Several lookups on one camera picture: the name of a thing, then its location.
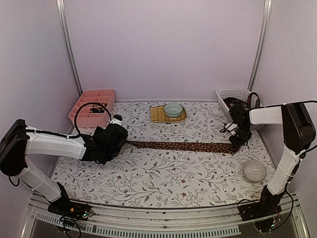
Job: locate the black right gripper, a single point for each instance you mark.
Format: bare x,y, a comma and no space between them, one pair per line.
237,143

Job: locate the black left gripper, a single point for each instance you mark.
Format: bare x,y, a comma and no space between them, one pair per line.
99,130

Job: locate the brown floral tie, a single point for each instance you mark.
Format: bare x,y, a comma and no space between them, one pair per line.
223,148

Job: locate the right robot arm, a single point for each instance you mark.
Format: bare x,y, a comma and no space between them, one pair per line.
298,134

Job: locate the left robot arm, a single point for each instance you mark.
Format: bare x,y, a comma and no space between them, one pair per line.
21,141

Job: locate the patterned glass bowl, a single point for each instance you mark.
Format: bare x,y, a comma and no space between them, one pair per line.
254,171

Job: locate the pink divided organizer tray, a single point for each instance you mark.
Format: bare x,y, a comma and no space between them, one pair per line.
93,115

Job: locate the rolled black patterned tie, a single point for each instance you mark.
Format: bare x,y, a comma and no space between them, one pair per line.
98,108

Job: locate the white plastic basket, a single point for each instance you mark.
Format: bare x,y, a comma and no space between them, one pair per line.
236,114

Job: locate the bamboo mat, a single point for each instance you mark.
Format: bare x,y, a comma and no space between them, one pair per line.
158,115

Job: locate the light green ceramic bowl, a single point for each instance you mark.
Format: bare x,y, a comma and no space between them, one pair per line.
173,110

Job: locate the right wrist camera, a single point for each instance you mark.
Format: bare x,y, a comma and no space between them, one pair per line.
229,127

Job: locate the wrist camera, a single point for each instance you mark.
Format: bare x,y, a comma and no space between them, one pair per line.
117,119
229,127

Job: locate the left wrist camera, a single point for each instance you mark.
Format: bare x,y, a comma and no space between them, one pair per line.
117,119

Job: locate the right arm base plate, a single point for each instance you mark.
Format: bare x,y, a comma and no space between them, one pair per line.
250,210

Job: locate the aluminium front rail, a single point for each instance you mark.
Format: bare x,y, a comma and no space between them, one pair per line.
203,222

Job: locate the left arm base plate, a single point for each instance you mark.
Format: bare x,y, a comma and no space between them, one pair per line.
72,210

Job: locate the aluminium right corner post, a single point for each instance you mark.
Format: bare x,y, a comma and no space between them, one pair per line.
261,42

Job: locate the aluminium corner post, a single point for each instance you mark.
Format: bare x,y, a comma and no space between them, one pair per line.
67,42
261,42

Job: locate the aluminium left corner post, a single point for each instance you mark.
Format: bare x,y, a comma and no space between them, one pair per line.
67,42

